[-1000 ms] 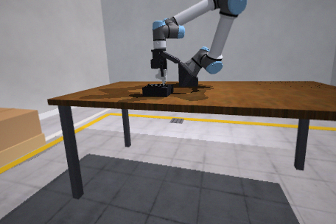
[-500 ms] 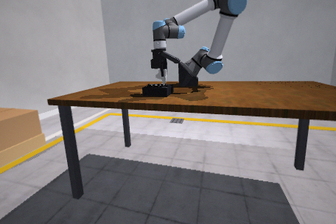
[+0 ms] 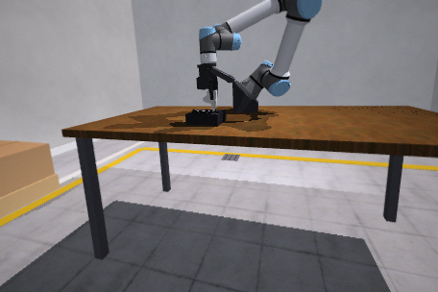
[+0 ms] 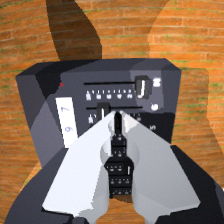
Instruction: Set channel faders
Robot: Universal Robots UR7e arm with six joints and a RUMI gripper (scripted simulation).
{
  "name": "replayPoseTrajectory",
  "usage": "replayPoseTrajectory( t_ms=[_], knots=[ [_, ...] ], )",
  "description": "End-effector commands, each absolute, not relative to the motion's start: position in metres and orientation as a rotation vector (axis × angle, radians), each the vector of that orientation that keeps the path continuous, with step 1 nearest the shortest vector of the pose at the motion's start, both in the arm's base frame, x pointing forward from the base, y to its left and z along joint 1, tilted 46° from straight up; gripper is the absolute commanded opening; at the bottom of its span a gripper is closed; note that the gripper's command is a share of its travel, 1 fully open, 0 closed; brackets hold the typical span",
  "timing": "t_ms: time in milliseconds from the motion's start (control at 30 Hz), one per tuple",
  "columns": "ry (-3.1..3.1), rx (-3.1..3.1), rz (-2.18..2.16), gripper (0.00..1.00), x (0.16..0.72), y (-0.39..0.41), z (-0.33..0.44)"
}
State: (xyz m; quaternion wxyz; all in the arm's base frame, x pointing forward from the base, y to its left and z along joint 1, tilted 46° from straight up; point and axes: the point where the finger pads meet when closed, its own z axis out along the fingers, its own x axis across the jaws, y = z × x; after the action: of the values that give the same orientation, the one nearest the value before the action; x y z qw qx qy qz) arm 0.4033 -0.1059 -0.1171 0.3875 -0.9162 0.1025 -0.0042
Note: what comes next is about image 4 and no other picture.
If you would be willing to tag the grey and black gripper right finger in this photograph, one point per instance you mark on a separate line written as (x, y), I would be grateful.
(166, 181)

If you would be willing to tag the dark grey lighting desk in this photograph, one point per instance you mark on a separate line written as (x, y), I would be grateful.
(63, 99)

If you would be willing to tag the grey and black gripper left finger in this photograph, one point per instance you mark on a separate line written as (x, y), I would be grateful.
(74, 183)

